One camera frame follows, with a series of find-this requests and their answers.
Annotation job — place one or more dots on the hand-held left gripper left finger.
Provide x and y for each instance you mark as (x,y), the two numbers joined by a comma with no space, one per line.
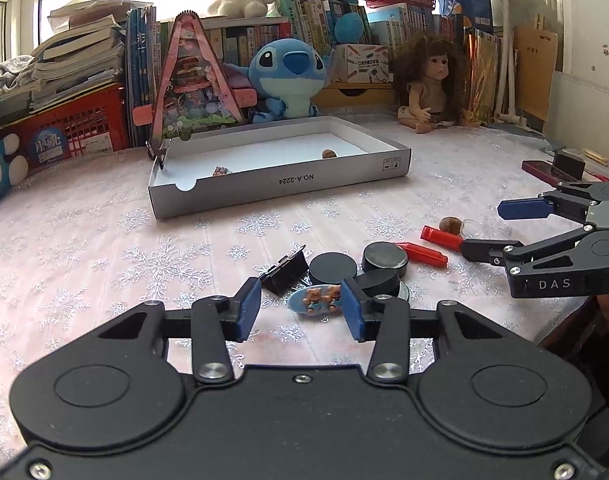
(249,310)

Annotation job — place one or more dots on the row of thin blue books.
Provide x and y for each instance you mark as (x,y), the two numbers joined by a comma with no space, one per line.
(142,70)

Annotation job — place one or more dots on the grey patterned cloth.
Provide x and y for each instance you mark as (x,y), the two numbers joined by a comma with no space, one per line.
(12,74)

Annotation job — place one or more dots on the shiny foil books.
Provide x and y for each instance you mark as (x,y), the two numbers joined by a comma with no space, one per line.
(482,70)

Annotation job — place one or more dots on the wooden stick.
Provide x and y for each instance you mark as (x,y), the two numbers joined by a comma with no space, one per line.
(596,156)

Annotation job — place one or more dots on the brown-haired baby doll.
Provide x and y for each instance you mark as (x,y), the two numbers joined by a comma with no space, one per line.
(434,75)

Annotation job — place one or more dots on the brown cardboard board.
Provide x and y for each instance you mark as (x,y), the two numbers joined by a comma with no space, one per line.
(536,72)

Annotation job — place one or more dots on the wooden drawer box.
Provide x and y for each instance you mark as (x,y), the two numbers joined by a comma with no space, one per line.
(357,95)

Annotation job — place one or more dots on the small black box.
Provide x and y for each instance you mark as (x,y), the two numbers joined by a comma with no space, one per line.
(569,164)

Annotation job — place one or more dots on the blue alien plush toy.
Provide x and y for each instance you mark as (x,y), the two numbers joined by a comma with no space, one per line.
(289,72)

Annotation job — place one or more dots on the black round disc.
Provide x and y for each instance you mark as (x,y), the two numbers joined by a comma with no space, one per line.
(385,257)
(382,284)
(334,267)

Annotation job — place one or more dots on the dark red flat device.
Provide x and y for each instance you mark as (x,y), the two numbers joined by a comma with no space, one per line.
(539,167)

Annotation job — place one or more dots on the pink snowflake tablecloth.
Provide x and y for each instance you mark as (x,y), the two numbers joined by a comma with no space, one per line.
(109,220)

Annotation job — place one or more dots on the white box with colourful print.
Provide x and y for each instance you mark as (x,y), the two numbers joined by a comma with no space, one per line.
(362,62)

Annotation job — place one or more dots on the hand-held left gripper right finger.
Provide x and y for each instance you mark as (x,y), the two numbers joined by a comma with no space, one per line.
(353,312)

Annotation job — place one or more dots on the blue oval bear hair clip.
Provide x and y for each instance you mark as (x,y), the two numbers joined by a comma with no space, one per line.
(315,300)

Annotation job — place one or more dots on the stack of paper books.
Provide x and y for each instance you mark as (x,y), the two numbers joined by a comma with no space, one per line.
(79,55)

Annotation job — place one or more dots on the row of upright books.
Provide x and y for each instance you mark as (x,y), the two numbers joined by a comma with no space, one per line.
(309,25)

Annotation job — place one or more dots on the red plastic crate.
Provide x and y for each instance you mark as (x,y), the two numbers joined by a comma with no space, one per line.
(74,130)

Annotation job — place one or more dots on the small colourful trinket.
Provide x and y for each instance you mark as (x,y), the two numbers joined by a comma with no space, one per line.
(220,171)

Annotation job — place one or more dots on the black binder clip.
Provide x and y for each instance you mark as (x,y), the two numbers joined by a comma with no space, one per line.
(158,154)
(287,275)

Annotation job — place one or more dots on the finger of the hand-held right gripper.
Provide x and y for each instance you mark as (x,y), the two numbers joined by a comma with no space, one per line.
(521,208)
(484,250)

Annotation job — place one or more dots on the white cardboard box tray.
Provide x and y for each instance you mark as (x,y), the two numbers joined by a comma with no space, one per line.
(264,152)

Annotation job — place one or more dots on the pink triangular miniature dollhouse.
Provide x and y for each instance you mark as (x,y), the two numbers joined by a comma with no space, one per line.
(192,90)

